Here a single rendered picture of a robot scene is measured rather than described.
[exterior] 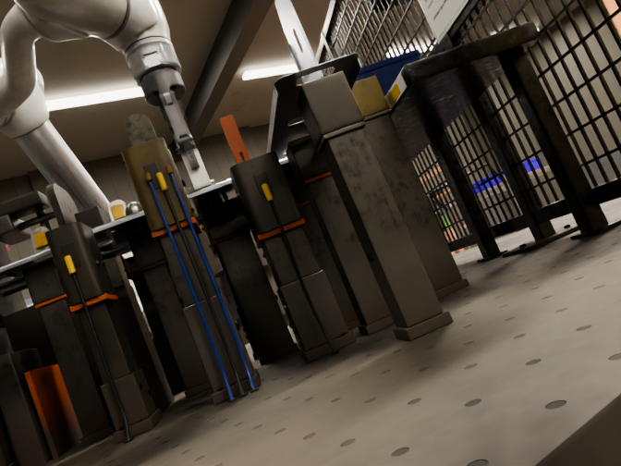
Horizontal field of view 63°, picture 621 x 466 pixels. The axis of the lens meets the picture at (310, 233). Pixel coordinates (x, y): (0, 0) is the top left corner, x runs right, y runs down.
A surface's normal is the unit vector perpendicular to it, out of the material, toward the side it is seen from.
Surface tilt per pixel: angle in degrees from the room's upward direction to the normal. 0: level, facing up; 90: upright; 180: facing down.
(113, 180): 90
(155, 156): 90
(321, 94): 90
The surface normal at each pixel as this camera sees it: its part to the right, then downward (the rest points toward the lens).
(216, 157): 0.42, -0.27
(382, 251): 0.12, -0.16
